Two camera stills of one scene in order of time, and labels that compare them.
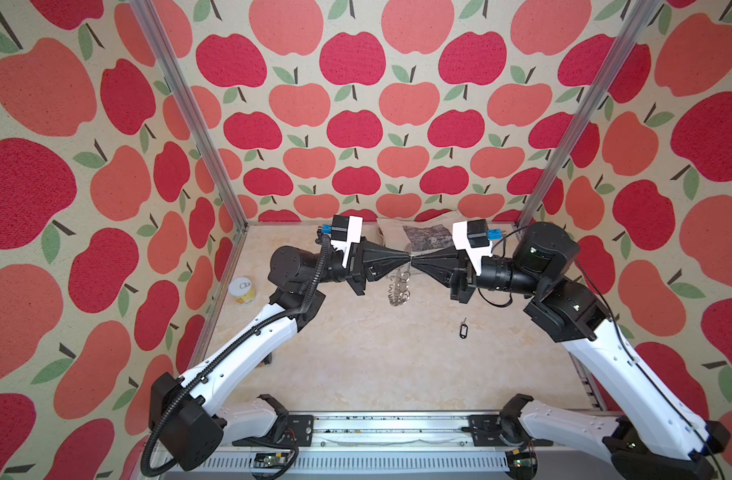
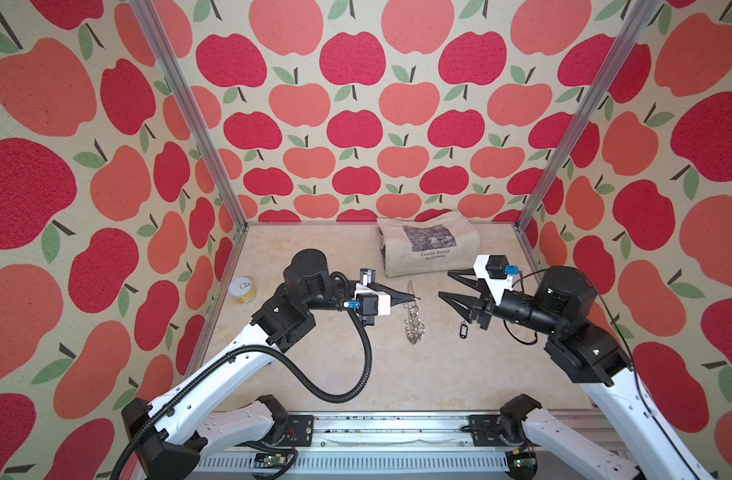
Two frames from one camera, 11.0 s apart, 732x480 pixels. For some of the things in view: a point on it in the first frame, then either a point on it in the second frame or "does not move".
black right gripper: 461,276 -> 487,304
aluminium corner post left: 148,18 does not move
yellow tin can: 241,289 does not move
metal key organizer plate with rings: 399,289 -> 413,325
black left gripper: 364,266 -> 385,300
